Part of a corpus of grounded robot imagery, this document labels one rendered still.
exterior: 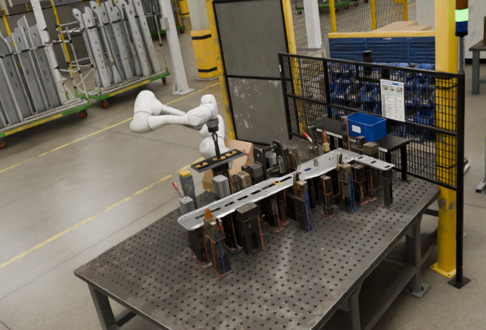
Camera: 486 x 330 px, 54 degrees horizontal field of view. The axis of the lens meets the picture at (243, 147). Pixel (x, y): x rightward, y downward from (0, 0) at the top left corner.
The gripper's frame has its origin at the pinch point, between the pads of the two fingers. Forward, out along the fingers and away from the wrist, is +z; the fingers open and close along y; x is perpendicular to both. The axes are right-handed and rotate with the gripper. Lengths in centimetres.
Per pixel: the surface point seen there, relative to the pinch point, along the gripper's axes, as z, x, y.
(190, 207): 18.6, -24.2, 34.6
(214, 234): 21, -13, 69
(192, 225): 20, -25, 55
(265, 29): -43, 86, -241
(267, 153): 4.7, 33.4, 5.7
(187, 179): 8.3, -23.3, 15.1
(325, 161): 20, 73, 5
